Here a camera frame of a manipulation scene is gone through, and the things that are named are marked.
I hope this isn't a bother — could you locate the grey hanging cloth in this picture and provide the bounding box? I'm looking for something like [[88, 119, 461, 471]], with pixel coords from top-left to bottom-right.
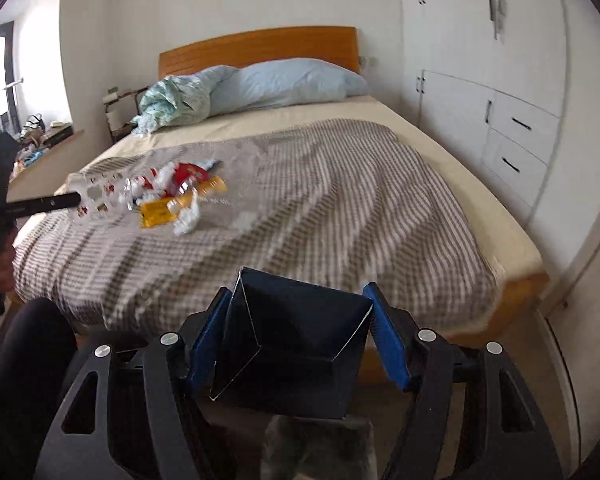
[[482, 0, 507, 41]]

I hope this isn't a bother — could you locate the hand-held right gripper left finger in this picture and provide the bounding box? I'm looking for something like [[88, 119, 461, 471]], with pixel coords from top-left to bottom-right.
[[32, 287, 238, 480]]

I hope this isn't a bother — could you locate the black flat box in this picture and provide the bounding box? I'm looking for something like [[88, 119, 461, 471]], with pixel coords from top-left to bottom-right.
[[45, 124, 74, 144]]

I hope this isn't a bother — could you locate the white red striped wrapper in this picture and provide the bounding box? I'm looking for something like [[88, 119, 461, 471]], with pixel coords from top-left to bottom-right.
[[129, 165, 170, 207]]

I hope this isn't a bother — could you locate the clear plastic bag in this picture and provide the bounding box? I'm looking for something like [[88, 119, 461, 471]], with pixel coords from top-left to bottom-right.
[[260, 414, 377, 480]]

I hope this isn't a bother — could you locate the beige mattress sheet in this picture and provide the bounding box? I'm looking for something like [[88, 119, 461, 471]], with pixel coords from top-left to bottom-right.
[[7, 95, 546, 281]]

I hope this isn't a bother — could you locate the red snack wrapper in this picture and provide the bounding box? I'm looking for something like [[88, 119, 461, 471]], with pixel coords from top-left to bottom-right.
[[166, 162, 212, 197]]

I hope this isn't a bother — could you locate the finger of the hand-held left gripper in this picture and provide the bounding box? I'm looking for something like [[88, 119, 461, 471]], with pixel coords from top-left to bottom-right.
[[5, 192, 82, 218]]

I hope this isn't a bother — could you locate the crumpled floral quilt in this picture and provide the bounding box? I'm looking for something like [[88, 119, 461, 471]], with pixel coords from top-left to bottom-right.
[[130, 65, 236, 136]]

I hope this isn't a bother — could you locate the black metal nightstand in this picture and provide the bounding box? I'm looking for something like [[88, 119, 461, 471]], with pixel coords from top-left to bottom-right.
[[102, 87, 148, 143]]

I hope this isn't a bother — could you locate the pile of windowsill clutter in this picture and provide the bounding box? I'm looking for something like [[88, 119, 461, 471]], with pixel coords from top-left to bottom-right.
[[10, 112, 73, 181]]

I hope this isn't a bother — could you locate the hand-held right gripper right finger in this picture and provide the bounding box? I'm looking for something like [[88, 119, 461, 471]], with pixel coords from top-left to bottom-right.
[[362, 282, 566, 480]]

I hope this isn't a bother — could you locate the yellow snack wrapper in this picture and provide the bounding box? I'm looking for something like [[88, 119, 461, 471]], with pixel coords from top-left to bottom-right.
[[139, 197, 182, 229]]

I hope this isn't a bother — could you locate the brown checkered blanket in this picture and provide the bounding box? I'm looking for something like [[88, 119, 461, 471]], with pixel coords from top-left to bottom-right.
[[12, 119, 501, 341]]

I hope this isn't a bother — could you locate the window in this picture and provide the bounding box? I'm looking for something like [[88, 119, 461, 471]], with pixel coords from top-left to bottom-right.
[[0, 20, 26, 136]]

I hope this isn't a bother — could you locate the white wardrobe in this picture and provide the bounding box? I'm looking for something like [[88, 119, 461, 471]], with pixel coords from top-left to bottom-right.
[[397, 0, 581, 226]]

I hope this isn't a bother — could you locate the orange snack packet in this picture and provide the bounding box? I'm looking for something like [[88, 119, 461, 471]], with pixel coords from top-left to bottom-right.
[[194, 177, 229, 199]]

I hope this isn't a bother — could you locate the white tissue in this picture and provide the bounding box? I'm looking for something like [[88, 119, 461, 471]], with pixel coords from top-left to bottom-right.
[[174, 194, 202, 237]]

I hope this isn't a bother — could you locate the white door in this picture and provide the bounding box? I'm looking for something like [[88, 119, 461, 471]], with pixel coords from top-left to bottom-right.
[[540, 0, 600, 461]]

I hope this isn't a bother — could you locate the light blue pillow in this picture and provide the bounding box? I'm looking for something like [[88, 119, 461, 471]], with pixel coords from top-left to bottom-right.
[[210, 57, 371, 116]]

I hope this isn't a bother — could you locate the person's left hand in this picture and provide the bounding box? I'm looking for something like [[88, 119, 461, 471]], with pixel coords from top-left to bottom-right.
[[0, 245, 17, 293]]

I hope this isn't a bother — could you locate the person's leg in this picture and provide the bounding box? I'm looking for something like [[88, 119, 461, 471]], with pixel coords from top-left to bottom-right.
[[0, 297, 78, 461]]

